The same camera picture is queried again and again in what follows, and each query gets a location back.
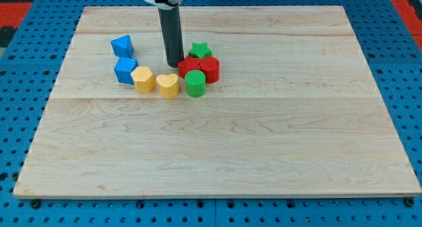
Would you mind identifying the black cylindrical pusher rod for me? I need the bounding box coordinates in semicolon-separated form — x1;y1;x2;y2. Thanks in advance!
158;6;185;68

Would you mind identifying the light wooden board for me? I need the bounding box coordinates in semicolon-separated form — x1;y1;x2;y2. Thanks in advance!
14;6;421;199

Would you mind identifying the green star block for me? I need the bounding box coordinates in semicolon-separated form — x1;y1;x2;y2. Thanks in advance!
189;42;212;59

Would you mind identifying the red star block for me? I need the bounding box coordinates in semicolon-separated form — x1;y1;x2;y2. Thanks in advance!
177;55;201;79

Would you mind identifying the blue triangular block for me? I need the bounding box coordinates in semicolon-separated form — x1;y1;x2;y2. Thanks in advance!
111;35;134;58

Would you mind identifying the red heart block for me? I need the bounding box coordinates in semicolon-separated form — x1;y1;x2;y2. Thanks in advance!
200;57;220;83

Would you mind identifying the blue cube block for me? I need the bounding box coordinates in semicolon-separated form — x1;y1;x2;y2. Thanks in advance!
114;57;138;84

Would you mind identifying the green cylinder block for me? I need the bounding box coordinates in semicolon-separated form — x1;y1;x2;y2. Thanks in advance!
185;70;206;98

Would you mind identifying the yellow hexagon block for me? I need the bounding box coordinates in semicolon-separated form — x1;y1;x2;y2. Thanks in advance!
131;67;156;94

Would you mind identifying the yellow heart block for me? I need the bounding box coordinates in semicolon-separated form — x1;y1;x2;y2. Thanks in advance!
156;74;180;99

